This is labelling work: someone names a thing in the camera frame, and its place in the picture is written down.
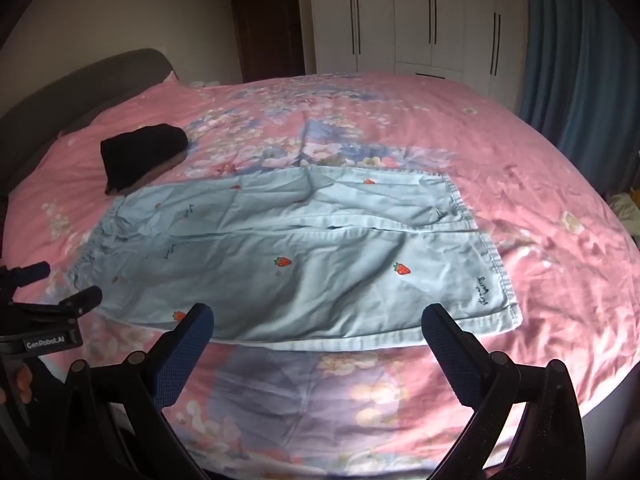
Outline grey padded headboard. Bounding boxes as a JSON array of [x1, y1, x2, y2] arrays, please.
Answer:
[[0, 48, 176, 201]]

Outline black folded cloth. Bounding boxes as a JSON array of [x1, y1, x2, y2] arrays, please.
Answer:
[[100, 123, 190, 196]]

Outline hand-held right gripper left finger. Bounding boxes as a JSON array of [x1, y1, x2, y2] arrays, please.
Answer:
[[52, 302, 216, 480]]

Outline person's left hand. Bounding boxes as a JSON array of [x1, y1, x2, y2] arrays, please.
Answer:
[[0, 364, 35, 406]]

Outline white wardrobe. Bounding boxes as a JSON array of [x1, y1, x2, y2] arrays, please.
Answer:
[[306, 0, 530, 113]]

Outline pink floral bed cover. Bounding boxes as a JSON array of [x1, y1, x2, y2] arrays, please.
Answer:
[[4, 72, 638, 477]]

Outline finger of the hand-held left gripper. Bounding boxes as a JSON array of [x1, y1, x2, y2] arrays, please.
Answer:
[[58, 286, 104, 317], [0, 261, 51, 292]]

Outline blue curtain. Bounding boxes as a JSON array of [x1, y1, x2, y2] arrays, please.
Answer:
[[517, 0, 640, 196]]

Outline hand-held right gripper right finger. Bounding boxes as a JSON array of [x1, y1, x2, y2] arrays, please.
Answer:
[[421, 302, 587, 480]]

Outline light blue strawberry print pants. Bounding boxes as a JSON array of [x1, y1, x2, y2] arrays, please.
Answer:
[[64, 165, 524, 352]]

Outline dark brown door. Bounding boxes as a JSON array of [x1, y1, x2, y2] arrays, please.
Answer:
[[228, 0, 306, 84]]

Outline pale crumpled cloth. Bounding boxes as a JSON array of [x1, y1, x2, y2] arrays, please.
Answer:
[[606, 191, 640, 243]]

